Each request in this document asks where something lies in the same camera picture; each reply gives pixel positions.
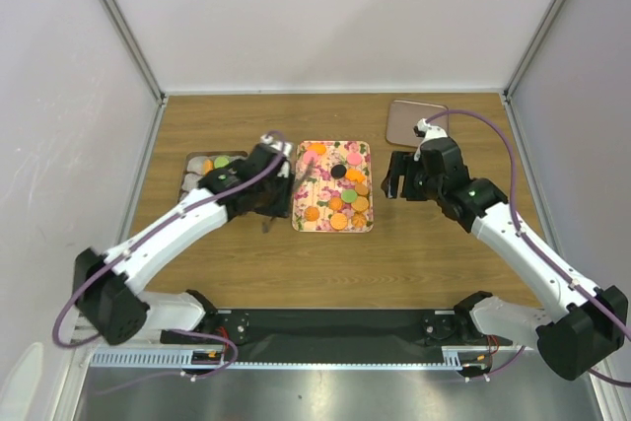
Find orange swirl cookie centre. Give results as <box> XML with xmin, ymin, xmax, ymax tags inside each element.
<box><xmin>327</xmin><ymin>196</ymin><xmax>344</xmax><ymax>212</ymax></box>

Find orange swirl cookie left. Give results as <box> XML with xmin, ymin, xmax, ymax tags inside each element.
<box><xmin>304</xmin><ymin>206</ymin><xmax>319</xmax><ymax>222</ymax></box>

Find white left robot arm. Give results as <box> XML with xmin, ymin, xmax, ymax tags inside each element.
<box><xmin>72</xmin><ymin>136</ymin><xmax>295</xmax><ymax>345</ymax></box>

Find dotted biscuit bottom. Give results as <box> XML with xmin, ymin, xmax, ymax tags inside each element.
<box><xmin>329</xmin><ymin>213</ymin><xmax>348</xmax><ymax>231</ymax></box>

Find orange fish shaped cookie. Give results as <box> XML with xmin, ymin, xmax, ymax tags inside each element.
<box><xmin>345</xmin><ymin>169</ymin><xmax>366</xmax><ymax>182</ymax></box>

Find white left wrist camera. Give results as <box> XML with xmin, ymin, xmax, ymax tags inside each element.
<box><xmin>260</xmin><ymin>130</ymin><xmax>294</xmax><ymax>159</ymax></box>

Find dotted biscuit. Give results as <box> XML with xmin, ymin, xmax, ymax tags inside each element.
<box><xmin>351</xmin><ymin>195</ymin><xmax>370</xmax><ymax>213</ymax></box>
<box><xmin>329</xmin><ymin>213</ymin><xmax>348</xmax><ymax>231</ymax></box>

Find brown cookie tin box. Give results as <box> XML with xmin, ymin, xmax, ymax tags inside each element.
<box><xmin>177</xmin><ymin>151</ymin><xmax>247</xmax><ymax>201</ymax></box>

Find orange round cookie top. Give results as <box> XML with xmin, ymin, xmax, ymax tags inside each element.
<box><xmin>202</xmin><ymin>160</ymin><xmax>214</xmax><ymax>175</ymax></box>

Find black sandwich cookie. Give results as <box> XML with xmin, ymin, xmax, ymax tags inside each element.
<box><xmin>330</xmin><ymin>164</ymin><xmax>347</xmax><ymax>179</ymax></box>

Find brown tin lid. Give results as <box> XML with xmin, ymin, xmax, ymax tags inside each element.
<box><xmin>386</xmin><ymin>100</ymin><xmax>448</xmax><ymax>148</ymax></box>

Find pink cookie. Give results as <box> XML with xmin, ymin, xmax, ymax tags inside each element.
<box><xmin>302</xmin><ymin>151</ymin><xmax>319</xmax><ymax>165</ymax></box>
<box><xmin>346</xmin><ymin>153</ymin><xmax>363</xmax><ymax>167</ymax></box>

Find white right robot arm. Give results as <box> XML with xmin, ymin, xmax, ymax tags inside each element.
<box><xmin>382</xmin><ymin>137</ymin><xmax>629</xmax><ymax>381</ymax></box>

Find metal serving tongs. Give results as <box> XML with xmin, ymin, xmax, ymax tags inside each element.
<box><xmin>256</xmin><ymin>159</ymin><xmax>316</xmax><ymax>234</ymax></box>

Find orange flower cookie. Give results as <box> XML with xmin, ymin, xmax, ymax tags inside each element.
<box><xmin>350</xmin><ymin>213</ymin><xmax>368</xmax><ymax>229</ymax></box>

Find green cookie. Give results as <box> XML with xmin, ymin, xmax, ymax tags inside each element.
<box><xmin>213</xmin><ymin>156</ymin><xmax>230</xmax><ymax>169</ymax></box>
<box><xmin>340</xmin><ymin>189</ymin><xmax>358</xmax><ymax>203</ymax></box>

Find plain brown round cookie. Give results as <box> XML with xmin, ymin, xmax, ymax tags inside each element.
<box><xmin>354</xmin><ymin>182</ymin><xmax>370</xmax><ymax>196</ymax></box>

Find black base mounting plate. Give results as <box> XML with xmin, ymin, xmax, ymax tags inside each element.
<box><xmin>160</xmin><ymin>307</ymin><xmax>514</xmax><ymax>364</ymax></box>

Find orange swirl cookie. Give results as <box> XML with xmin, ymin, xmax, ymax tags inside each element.
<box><xmin>327</xmin><ymin>196</ymin><xmax>344</xmax><ymax>212</ymax></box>
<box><xmin>304</xmin><ymin>206</ymin><xmax>319</xmax><ymax>222</ymax></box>

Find pink cookie left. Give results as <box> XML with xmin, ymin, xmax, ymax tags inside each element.
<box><xmin>302</xmin><ymin>151</ymin><xmax>319</xmax><ymax>165</ymax></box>

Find dotted biscuit right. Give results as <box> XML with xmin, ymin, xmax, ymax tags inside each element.
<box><xmin>351</xmin><ymin>195</ymin><xmax>370</xmax><ymax>213</ymax></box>

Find floral serving tray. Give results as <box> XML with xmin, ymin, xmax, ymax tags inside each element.
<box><xmin>292</xmin><ymin>140</ymin><xmax>374</xmax><ymax>234</ymax></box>

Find aluminium cable duct rail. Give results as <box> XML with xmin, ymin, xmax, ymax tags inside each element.
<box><xmin>89</xmin><ymin>343</ymin><xmax>512</xmax><ymax>377</ymax></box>

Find pink cookie right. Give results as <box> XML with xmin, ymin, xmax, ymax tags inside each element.
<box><xmin>346</xmin><ymin>153</ymin><xmax>363</xmax><ymax>167</ymax></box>

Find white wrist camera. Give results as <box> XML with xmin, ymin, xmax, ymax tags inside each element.
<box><xmin>413</xmin><ymin>118</ymin><xmax>448</xmax><ymax>162</ymax></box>
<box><xmin>260</xmin><ymin>130</ymin><xmax>294</xmax><ymax>159</ymax></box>

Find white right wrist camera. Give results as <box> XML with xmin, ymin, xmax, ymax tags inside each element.
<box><xmin>413</xmin><ymin>118</ymin><xmax>448</xmax><ymax>162</ymax></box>

